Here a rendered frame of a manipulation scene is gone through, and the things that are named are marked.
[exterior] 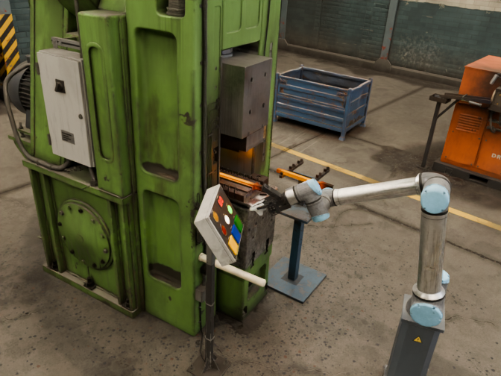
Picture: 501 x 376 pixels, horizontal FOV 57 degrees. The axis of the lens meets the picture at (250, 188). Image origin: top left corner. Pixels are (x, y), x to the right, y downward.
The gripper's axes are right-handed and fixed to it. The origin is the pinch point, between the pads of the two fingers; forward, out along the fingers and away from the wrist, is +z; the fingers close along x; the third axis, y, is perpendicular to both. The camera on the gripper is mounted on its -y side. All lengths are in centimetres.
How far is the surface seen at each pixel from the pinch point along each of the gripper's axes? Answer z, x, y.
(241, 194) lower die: 14.3, 37.5, 7.2
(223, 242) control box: 11.3, -26.8, -1.4
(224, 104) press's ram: -3, 36, -47
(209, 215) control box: 11.2, -25.2, -16.2
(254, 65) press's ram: -27, 40, -59
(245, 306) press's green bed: 52, 36, 86
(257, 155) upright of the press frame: 5, 77, 2
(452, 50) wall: -254, 735, 197
